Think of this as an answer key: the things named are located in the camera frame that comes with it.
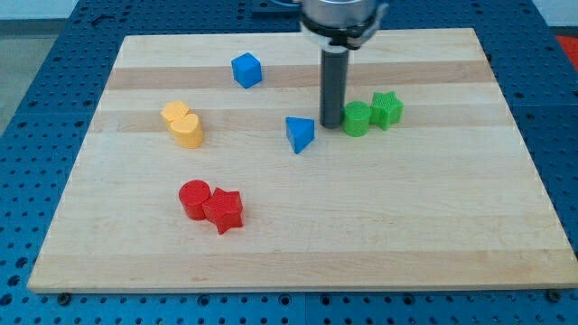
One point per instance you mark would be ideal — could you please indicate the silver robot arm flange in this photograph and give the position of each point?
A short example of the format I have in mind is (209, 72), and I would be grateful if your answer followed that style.
(341, 25)

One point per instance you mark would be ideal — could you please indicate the blue triangle block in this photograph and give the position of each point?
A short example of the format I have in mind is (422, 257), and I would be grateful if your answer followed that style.
(299, 132)

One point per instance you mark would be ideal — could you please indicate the red star block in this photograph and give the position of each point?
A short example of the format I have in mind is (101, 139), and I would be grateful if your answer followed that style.
(224, 209)

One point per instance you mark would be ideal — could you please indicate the green cylinder block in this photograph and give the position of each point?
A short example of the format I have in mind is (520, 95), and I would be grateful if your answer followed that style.
(356, 119)

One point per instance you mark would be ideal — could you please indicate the light wooden board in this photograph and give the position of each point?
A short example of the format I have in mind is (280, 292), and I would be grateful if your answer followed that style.
(447, 199)

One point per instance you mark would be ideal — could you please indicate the red cylinder block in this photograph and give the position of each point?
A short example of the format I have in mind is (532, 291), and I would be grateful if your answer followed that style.
(192, 195)

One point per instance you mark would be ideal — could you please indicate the blue cube block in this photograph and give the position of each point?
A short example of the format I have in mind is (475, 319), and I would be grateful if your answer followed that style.
(247, 71)

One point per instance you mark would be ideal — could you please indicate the yellow heart block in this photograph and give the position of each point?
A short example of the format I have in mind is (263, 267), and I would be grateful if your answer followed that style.
(187, 131)

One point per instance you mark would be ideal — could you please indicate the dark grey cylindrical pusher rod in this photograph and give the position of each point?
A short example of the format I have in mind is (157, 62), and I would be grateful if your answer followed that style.
(334, 67)

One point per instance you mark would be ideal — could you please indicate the green star block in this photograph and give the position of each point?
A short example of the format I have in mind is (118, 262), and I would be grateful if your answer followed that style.
(386, 109)

